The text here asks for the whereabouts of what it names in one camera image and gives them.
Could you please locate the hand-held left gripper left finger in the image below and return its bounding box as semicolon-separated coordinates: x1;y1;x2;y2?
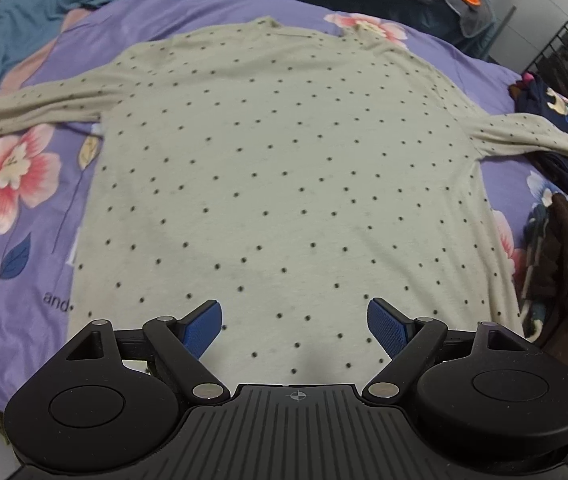
48;299;231;403

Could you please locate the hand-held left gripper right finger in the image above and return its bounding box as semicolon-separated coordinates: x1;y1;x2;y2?
362;297;541;402

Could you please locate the beige polka dot shirt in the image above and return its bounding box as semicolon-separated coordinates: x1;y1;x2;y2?
0;17;568;377

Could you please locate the purple floral blanket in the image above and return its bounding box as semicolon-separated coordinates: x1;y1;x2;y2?
0;0;568;413

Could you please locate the navy printed garment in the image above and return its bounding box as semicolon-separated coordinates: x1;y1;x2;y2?
508;72;568;215

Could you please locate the grey towel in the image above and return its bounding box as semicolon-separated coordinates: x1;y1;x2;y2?
386;0;496;37

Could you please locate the teal blue duvet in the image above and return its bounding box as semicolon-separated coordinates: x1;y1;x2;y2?
0;0;120;63

